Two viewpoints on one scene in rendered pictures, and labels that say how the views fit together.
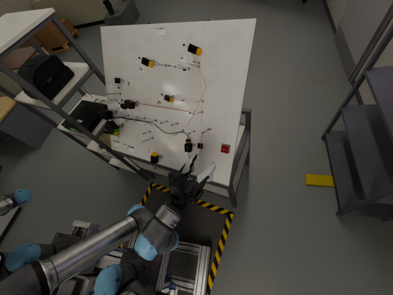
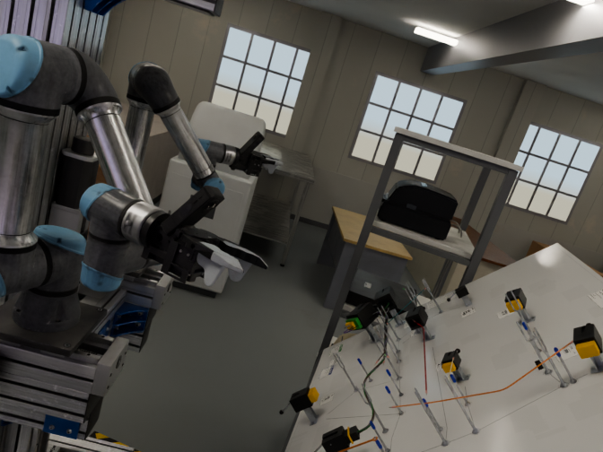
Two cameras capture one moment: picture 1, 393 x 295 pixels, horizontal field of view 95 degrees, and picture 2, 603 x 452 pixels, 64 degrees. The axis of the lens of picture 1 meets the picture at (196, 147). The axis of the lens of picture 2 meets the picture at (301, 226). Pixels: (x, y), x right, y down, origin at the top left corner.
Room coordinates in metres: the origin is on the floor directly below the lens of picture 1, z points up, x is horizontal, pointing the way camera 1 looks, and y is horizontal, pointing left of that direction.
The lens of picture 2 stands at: (-0.07, -0.64, 1.86)
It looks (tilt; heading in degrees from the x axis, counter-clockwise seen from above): 15 degrees down; 54
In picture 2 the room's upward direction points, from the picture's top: 18 degrees clockwise
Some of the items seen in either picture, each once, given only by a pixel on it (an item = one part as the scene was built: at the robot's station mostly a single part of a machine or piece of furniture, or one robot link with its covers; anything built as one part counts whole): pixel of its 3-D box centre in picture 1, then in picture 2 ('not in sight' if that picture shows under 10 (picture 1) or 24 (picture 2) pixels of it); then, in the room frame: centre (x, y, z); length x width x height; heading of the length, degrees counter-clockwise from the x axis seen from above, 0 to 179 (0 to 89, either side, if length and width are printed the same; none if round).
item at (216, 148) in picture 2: not in sight; (208, 151); (0.64, 1.07, 1.56); 0.11 x 0.08 x 0.09; 175
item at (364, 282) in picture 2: (85, 116); (380, 295); (1.56, 0.85, 1.09); 0.35 x 0.33 x 0.07; 46
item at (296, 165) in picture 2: not in sight; (271, 190); (3.11, 4.68, 0.59); 2.17 x 0.82 x 1.17; 59
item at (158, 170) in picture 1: (151, 165); not in sight; (1.05, 0.50, 0.60); 0.55 x 0.02 x 0.39; 46
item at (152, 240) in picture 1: (154, 237); (114, 211); (0.15, 0.24, 1.56); 0.11 x 0.08 x 0.09; 123
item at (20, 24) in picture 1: (97, 122); (381, 325); (1.64, 0.85, 0.92); 0.60 x 0.50 x 1.85; 46
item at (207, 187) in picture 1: (199, 181); not in sight; (0.67, 0.11, 0.60); 0.55 x 0.03 x 0.39; 46
